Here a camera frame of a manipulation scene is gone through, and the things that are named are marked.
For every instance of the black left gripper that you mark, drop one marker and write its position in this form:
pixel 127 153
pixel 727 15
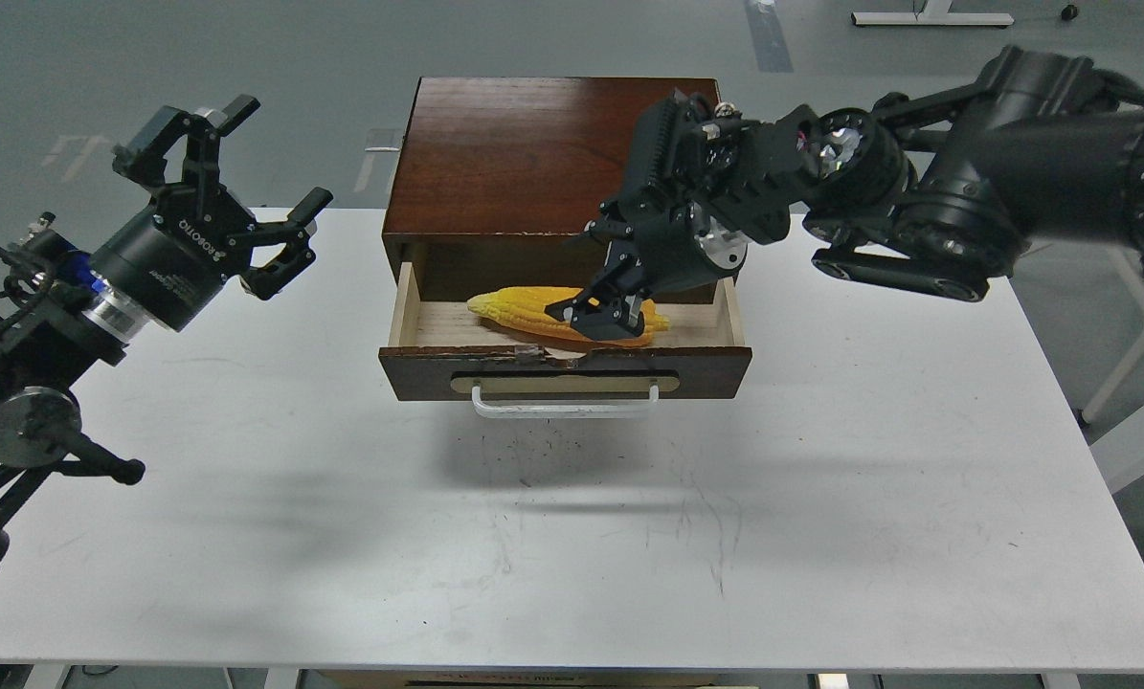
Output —
pixel 174 268

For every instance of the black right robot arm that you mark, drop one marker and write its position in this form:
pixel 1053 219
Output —
pixel 933 195

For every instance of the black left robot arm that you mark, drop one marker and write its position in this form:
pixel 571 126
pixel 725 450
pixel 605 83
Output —
pixel 73 309

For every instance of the wooden drawer with white handle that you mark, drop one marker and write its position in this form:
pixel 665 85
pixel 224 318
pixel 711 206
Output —
pixel 440 351

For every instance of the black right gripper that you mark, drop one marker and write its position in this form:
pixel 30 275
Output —
pixel 701 183

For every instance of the dark wooden cabinet box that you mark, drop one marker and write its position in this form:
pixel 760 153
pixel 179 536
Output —
pixel 497 177

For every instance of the white stand base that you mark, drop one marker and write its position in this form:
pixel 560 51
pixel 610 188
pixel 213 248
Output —
pixel 932 14

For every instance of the yellow corn cob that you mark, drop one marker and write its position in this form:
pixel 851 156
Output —
pixel 522 308

